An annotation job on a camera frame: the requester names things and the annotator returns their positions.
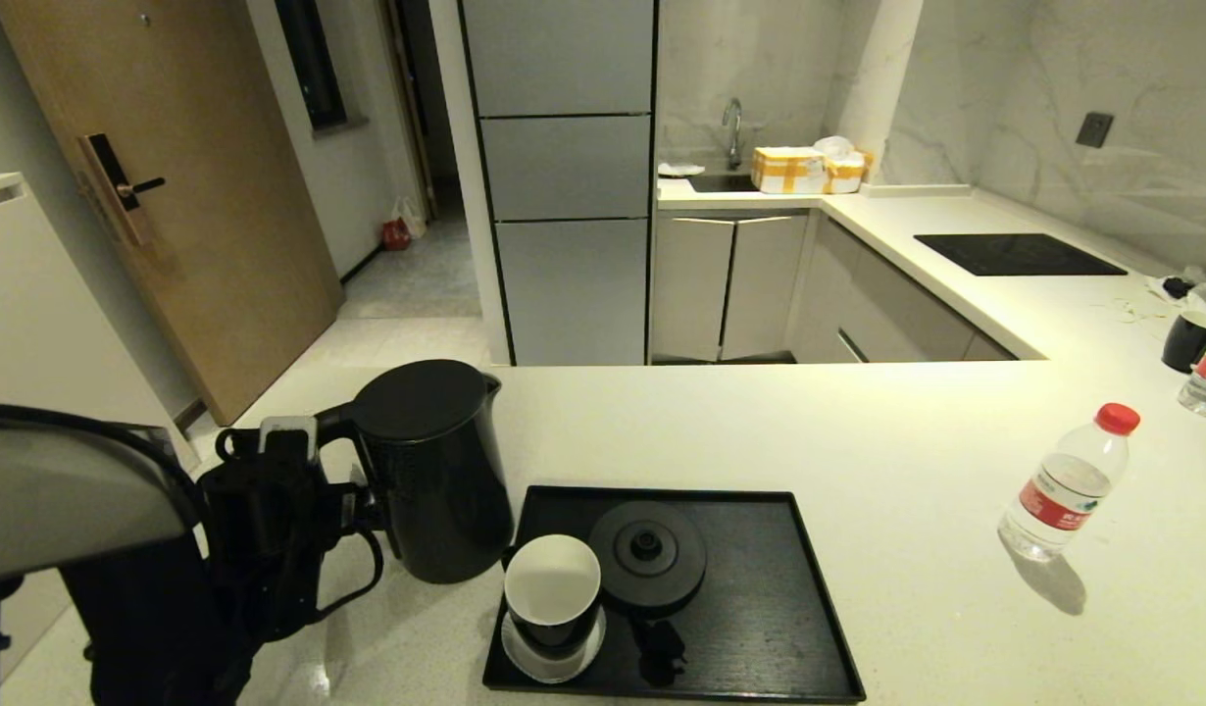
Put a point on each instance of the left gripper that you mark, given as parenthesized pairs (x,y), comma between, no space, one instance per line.
(260,520)

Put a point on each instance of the dark window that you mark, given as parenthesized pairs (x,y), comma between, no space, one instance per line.
(314,69)

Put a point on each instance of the grey wall socket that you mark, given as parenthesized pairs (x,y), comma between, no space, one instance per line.
(1094,128)

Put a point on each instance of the white cabinet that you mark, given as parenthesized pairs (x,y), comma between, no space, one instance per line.
(44,324)

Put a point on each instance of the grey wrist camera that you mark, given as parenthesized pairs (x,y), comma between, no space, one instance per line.
(287,427)

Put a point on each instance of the black induction cooktop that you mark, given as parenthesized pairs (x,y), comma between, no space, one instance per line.
(1017,254)

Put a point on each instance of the small cardboard box yellow tape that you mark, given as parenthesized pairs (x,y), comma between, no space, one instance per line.
(844,174)

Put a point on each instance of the white plastic bag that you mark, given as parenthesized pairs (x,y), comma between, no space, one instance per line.
(412,214)

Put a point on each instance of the grey drawer cabinet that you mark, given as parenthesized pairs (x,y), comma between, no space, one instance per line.
(878,312)

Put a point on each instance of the white saucer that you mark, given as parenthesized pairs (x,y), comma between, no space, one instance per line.
(525,667)

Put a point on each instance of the wooden door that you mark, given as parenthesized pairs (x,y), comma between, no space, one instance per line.
(201,196)

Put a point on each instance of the grey cabinet door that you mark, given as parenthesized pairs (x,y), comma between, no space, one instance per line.
(689,292)
(765,292)

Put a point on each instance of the chrome faucet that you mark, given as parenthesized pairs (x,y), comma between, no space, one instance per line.
(731,130)

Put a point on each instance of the red bag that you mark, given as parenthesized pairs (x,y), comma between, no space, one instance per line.
(397,235)

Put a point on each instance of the black electric kettle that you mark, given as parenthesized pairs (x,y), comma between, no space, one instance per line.
(436,471)

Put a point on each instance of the black cup white inside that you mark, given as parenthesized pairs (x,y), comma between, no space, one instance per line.
(554,588)
(1185,341)

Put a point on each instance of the white cloth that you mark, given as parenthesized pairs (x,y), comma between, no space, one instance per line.
(679,169)

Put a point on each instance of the black round kettle base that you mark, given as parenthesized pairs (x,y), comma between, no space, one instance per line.
(648,571)

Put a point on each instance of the dark sink basin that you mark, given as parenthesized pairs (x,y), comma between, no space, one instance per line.
(721,182)

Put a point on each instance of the tall grey refrigerator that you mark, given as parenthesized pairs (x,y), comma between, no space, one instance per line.
(564,196)

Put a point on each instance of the black rectangular tray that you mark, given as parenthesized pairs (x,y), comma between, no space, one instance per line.
(760,608)

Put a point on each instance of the crumpled white bag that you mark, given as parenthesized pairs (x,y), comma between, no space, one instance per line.
(834,145)

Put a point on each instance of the small black object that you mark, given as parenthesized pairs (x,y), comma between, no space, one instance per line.
(1176,286)

